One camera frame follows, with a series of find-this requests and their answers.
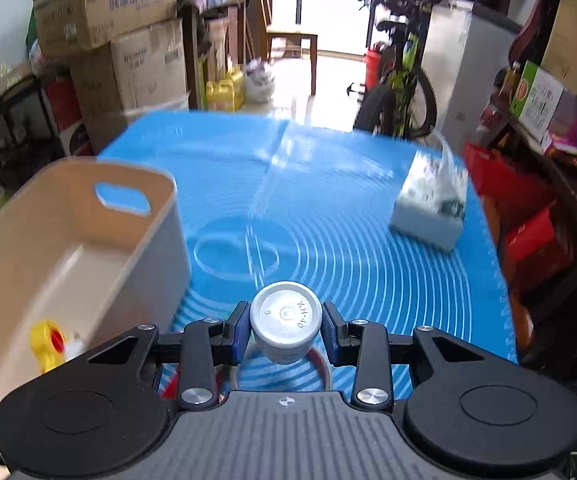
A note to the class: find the white chest freezer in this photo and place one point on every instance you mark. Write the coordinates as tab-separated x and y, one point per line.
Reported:
463	70

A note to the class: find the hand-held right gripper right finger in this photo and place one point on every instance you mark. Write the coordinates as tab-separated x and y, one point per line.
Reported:
332	336

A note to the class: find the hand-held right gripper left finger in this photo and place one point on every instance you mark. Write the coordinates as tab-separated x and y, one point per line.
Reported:
238	334

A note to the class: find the red white box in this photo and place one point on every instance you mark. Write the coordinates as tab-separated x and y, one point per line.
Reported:
61	102

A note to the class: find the open cardboard box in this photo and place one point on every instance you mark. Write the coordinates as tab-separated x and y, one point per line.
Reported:
103	5

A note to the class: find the dark wooden side table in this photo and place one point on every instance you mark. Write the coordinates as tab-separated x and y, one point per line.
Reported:
568	195

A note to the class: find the green bag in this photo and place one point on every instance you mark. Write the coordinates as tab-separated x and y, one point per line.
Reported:
32	35

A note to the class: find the blue silicone mat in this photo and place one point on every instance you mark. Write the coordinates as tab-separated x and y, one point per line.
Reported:
318	200

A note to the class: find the glass bottle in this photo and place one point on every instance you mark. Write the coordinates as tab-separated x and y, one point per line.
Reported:
510	82

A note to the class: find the green black bicycle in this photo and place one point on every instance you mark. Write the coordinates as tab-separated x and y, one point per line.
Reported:
398	90

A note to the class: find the white plastic bag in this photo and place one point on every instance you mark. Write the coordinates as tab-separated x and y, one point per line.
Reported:
259	80

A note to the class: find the yellow toy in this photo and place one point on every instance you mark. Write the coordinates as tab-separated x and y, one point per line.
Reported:
46	345

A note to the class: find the black metal rack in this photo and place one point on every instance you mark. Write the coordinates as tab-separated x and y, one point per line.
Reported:
18	130

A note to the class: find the red gift bags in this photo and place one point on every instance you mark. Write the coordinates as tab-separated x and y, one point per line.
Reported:
508	195

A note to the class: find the large taped cardboard box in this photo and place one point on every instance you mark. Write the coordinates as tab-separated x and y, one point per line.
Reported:
138	75

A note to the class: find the beige plastic basket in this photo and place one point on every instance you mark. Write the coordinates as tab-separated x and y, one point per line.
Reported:
68	240

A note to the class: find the wooden chair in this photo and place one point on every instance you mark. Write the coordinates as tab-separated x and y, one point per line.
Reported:
291	40

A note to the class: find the green white carton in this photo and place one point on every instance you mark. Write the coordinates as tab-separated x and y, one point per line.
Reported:
535	95

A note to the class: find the white tissue pack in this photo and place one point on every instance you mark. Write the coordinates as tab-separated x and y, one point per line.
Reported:
428	205

